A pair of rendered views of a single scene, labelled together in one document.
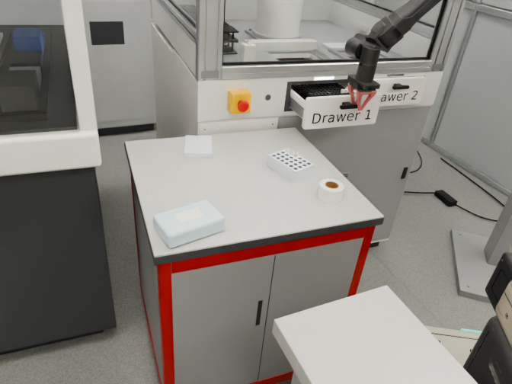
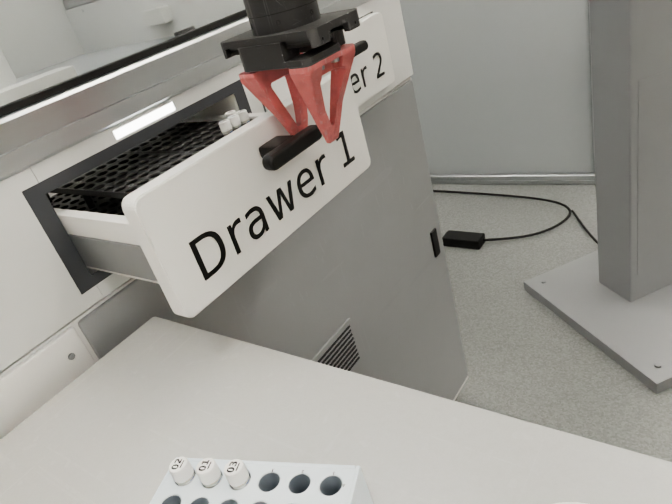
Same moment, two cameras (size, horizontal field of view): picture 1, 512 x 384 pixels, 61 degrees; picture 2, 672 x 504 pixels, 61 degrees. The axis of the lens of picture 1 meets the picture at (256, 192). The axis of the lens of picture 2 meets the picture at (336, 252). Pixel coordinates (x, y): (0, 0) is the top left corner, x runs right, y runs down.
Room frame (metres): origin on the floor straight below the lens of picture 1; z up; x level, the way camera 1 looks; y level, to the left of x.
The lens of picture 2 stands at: (0.95, -0.10, 1.06)
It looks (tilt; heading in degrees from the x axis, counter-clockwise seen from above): 29 degrees down; 336
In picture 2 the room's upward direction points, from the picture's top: 17 degrees counter-clockwise
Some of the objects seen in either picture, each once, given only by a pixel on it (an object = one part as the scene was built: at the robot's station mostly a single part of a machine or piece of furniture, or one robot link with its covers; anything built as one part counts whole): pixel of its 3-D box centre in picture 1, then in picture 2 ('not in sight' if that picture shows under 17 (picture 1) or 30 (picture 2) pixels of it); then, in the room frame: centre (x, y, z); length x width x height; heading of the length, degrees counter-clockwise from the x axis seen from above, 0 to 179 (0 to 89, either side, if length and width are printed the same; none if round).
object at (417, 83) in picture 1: (392, 91); (334, 77); (1.68, -0.50, 0.87); 0.29 x 0.02 x 0.11; 114
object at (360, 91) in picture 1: (360, 95); (307, 89); (1.39, -0.31, 0.95); 0.07 x 0.07 x 0.09; 23
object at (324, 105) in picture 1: (342, 110); (272, 178); (1.43, -0.27, 0.87); 0.29 x 0.02 x 0.11; 114
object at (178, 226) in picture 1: (189, 222); not in sight; (0.83, 0.15, 0.78); 0.15 x 0.10 x 0.04; 128
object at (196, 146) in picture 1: (198, 145); not in sight; (1.26, 0.20, 0.77); 0.13 x 0.09 x 0.02; 9
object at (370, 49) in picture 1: (369, 54); not in sight; (1.40, -0.31, 1.08); 0.07 x 0.06 x 0.07; 28
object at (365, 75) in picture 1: (365, 74); (280, 1); (1.40, -0.31, 1.02); 0.10 x 0.07 x 0.07; 23
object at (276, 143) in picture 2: (347, 105); (283, 146); (1.40, -0.28, 0.91); 0.07 x 0.04 x 0.01; 114
